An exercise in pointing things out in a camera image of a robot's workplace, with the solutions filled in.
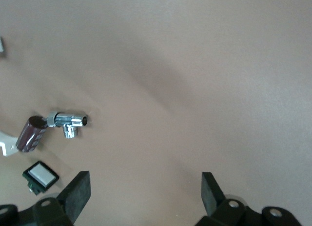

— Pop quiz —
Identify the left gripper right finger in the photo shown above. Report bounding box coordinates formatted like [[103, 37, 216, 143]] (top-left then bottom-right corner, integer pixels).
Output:
[[197, 172, 246, 226]]

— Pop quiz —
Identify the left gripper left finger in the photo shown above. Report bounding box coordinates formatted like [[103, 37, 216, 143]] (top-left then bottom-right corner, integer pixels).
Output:
[[31, 171, 91, 226]]

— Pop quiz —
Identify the white square push button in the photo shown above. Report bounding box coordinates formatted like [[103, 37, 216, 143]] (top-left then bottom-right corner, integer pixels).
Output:
[[22, 162, 60, 196]]

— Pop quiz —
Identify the brown cylindrical capacitor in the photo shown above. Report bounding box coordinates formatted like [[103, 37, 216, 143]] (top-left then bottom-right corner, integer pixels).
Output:
[[16, 115, 48, 153]]

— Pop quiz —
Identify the chrome angle valve fitting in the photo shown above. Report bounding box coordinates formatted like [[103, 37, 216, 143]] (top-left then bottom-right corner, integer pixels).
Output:
[[46, 110, 90, 139]]

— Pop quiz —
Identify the white curved plastic bracket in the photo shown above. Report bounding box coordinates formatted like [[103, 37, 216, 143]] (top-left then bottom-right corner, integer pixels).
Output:
[[0, 37, 19, 158]]

